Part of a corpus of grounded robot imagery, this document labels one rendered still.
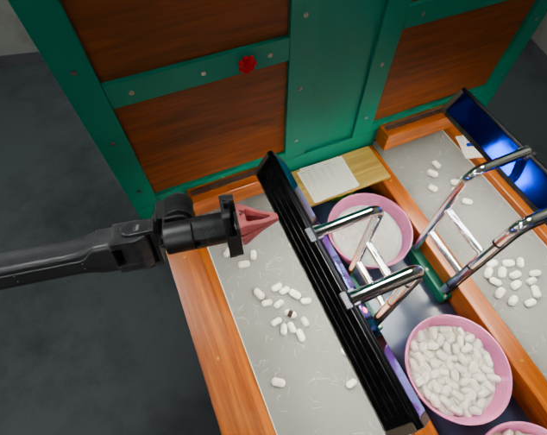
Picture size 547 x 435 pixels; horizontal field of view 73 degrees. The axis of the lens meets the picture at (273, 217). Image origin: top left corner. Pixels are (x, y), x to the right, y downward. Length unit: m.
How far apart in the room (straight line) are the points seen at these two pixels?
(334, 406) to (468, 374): 0.37
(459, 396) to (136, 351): 1.35
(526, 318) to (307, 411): 0.67
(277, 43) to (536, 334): 1.03
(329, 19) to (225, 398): 0.94
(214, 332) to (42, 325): 1.23
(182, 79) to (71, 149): 1.86
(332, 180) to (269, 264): 0.36
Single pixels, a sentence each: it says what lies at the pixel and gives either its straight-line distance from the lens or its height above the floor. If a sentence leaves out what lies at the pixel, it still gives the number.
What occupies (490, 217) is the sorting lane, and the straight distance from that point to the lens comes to 1.40.
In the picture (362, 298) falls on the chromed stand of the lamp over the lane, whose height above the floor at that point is 1.12.
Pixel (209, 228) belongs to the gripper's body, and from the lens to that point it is 0.64.
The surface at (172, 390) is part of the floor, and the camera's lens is 1.84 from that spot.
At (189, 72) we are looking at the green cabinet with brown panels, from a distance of 0.88.
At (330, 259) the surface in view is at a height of 1.11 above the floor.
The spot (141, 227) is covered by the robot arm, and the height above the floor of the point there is 1.23.
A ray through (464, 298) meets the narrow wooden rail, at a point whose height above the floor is 0.76.
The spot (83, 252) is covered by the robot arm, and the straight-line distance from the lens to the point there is 0.68.
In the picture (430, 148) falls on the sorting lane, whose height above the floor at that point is 0.74.
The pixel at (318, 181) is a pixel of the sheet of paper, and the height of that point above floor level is 0.78.
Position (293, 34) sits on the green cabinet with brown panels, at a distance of 0.93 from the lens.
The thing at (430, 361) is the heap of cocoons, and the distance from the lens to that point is 1.14.
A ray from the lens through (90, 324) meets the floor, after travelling 2.04.
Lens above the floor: 1.78
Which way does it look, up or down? 59 degrees down
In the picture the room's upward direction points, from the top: straight up
